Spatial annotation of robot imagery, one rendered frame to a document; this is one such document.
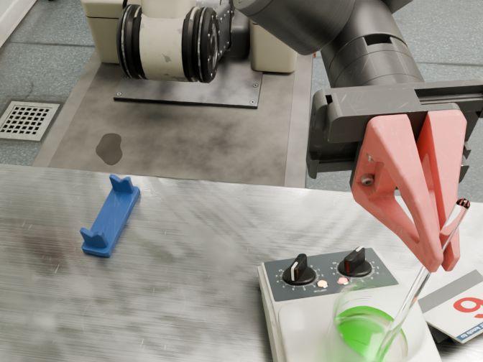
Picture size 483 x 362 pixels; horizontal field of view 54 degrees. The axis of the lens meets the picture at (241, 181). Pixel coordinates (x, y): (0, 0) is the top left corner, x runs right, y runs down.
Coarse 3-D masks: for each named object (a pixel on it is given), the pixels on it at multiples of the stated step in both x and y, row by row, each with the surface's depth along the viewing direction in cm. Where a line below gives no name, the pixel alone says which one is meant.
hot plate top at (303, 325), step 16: (288, 304) 40; (304, 304) 40; (320, 304) 40; (288, 320) 39; (304, 320) 39; (320, 320) 39; (288, 336) 39; (304, 336) 39; (320, 336) 38; (288, 352) 38; (304, 352) 38; (320, 352) 38; (432, 352) 37
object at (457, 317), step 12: (480, 288) 49; (456, 300) 48; (468, 300) 48; (480, 300) 47; (444, 312) 47; (456, 312) 47; (468, 312) 46; (480, 312) 45; (444, 324) 45; (456, 324) 45; (468, 324) 44
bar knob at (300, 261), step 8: (304, 256) 46; (296, 264) 45; (304, 264) 46; (288, 272) 47; (296, 272) 45; (304, 272) 46; (312, 272) 46; (288, 280) 45; (296, 280) 45; (304, 280) 45; (312, 280) 45
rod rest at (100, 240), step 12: (120, 180) 58; (120, 192) 59; (132, 192) 59; (108, 204) 58; (120, 204) 58; (132, 204) 58; (108, 216) 57; (120, 216) 57; (84, 228) 52; (96, 228) 56; (108, 228) 55; (120, 228) 56; (84, 240) 54; (96, 240) 53; (108, 240) 54; (84, 252) 54; (96, 252) 54; (108, 252) 54
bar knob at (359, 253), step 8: (360, 248) 47; (352, 256) 46; (360, 256) 46; (344, 264) 45; (352, 264) 45; (360, 264) 47; (368, 264) 47; (344, 272) 46; (352, 272) 45; (360, 272) 45
